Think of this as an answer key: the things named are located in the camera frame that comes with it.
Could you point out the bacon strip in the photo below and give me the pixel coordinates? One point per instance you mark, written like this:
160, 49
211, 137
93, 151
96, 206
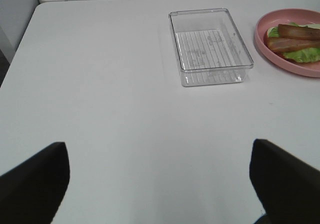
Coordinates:
282, 45
298, 32

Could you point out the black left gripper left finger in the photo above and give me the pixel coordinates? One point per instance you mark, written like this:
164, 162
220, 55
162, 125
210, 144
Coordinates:
32, 192

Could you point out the left clear plastic container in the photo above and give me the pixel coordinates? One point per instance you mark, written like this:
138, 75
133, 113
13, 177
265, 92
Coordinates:
208, 47

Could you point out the green lettuce leaf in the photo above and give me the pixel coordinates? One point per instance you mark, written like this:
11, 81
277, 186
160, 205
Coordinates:
302, 54

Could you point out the bread slice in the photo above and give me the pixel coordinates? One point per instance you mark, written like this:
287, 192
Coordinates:
313, 26

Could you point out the pink round plate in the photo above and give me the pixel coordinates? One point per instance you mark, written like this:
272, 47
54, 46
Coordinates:
285, 16

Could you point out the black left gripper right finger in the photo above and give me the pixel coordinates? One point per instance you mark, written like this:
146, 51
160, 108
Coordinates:
287, 187

